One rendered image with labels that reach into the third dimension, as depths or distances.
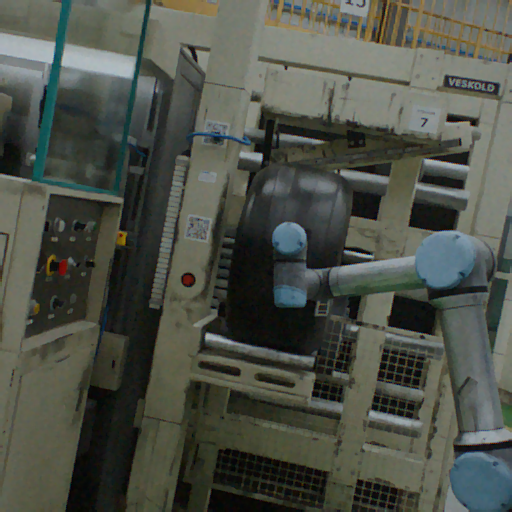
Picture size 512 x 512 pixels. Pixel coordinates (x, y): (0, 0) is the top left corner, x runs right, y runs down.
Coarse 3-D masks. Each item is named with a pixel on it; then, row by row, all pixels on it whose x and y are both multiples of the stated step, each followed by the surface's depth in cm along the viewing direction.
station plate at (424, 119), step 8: (416, 112) 247; (424, 112) 247; (432, 112) 247; (440, 112) 246; (416, 120) 247; (424, 120) 247; (432, 120) 247; (408, 128) 248; (416, 128) 247; (424, 128) 247; (432, 128) 247
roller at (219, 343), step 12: (204, 336) 224; (216, 336) 224; (216, 348) 224; (228, 348) 223; (240, 348) 222; (252, 348) 222; (264, 348) 222; (276, 348) 223; (276, 360) 222; (288, 360) 221; (300, 360) 220; (312, 360) 220
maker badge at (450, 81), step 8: (448, 80) 276; (456, 80) 276; (464, 80) 275; (472, 80) 275; (480, 80) 275; (456, 88) 276; (464, 88) 276; (472, 88) 275; (480, 88) 275; (488, 88) 275; (496, 88) 274
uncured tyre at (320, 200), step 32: (256, 192) 216; (288, 192) 214; (320, 192) 215; (352, 192) 229; (256, 224) 210; (320, 224) 208; (256, 256) 208; (320, 256) 207; (256, 288) 210; (256, 320) 215; (288, 320) 212; (320, 320) 214
